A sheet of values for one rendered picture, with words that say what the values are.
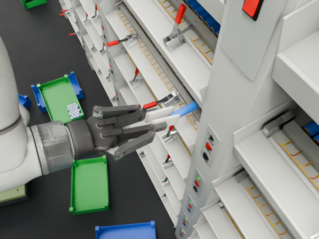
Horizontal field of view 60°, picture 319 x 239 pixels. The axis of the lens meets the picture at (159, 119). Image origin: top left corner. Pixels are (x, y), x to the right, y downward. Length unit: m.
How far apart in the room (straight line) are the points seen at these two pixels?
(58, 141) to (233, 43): 0.32
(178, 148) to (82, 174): 0.92
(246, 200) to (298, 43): 0.40
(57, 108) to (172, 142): 1.18
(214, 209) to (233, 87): 0.50
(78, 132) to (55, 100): 1.47
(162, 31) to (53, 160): 0.35
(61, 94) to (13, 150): 1.52
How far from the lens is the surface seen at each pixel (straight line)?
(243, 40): 0.35
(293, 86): 0.33
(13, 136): 0.47
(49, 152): 0.50
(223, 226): 0.84
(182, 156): 0.89
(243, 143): 0.48
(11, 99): 0.45
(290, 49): 0.33
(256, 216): 0.65
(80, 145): 0.51
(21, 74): 2.34
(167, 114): 0.62
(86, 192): 1.67
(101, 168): 1.71
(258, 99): 0.39
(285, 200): 0.46
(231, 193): 0.65
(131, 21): 0.95
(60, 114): 1.95
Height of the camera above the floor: 1.54
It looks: 56 degrees down
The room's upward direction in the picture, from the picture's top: straight up
